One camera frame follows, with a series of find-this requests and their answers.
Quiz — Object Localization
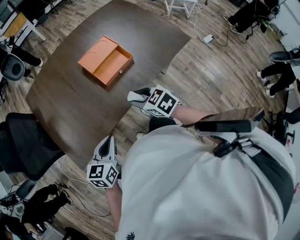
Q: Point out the person's white shirt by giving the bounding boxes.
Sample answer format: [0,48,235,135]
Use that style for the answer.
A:
[114,125,297,240]

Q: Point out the black smartphone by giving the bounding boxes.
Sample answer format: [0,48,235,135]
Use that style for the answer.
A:
[195,107,265,135]

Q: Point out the white adapter cable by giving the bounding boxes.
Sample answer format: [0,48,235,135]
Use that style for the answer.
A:
[193,2,206,40]

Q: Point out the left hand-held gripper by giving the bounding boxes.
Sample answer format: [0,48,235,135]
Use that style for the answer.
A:
[86,135,119,189]

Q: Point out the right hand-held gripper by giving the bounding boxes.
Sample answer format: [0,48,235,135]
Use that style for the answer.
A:
[129,84,180,118]

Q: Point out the black mesh office chair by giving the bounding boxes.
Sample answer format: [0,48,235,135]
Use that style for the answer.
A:
[0,112,66,181]

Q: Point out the person's left forearm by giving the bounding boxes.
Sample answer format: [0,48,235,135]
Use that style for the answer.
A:
[105,186,124,233]

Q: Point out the grey backed office chair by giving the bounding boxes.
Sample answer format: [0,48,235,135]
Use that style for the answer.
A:
[0,53,26,82]
[15,179,38,201]

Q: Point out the black chest harness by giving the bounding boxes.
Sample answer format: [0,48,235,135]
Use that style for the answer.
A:
[213,137,295,223]

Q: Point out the grey shell office chair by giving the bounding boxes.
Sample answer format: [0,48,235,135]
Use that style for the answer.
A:
[269,46,300,64]

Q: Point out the white frame chair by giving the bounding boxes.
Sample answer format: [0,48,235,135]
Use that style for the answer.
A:
[164,0,199,19]

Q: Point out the white table leg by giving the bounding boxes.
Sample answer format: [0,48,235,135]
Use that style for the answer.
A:
[161,62,173,75]

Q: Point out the person's black trouser leg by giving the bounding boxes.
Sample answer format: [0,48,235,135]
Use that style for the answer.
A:
[149,116,178,133]

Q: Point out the person's right forearm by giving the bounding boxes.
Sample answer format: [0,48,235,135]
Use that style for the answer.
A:
[168,105,222,128]

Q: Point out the long white floor cable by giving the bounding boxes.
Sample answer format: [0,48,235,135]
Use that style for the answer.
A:
[56,161,94,186]

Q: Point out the orange top white desk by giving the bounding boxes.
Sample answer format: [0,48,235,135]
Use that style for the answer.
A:
[4,11,45,43]

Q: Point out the orange drawer box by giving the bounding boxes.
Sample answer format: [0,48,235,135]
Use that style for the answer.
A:
[77,34,135,88]

